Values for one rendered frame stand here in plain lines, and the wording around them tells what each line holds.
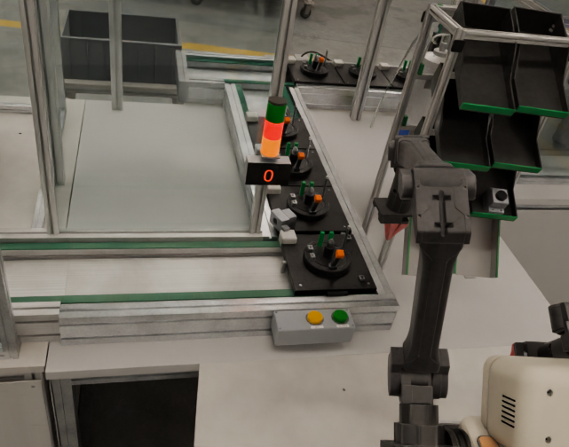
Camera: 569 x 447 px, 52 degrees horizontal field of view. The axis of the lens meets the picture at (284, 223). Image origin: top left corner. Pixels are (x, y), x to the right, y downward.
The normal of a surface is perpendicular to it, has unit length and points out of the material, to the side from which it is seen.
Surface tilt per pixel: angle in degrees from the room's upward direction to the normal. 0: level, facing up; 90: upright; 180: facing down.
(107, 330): 90
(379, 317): 90
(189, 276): 0
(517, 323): 0
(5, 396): 90
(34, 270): 0
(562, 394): 48
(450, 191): 27
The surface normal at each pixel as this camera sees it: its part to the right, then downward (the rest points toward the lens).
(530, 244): 0.19, 0.62
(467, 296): 0.15, -0.78
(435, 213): -0.08, -0.48
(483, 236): 0.12, -0.11
